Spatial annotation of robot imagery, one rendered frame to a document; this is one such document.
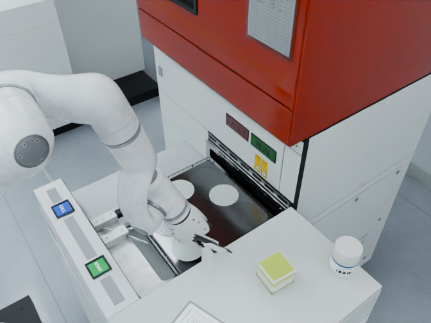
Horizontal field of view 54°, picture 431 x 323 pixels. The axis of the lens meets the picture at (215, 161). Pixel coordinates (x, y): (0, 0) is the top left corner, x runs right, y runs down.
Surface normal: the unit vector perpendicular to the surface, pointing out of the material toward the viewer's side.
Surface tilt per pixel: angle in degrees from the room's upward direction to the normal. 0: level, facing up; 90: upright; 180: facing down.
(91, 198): 0
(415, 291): 0
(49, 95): 81
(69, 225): 0
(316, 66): 90
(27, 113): 25
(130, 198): 63
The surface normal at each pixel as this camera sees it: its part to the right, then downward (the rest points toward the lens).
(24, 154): 0.49, 0.45
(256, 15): -0.81, 0.40
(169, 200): 0.71, 0.21
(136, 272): -0.01, -0.73
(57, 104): -0.33, 0.62
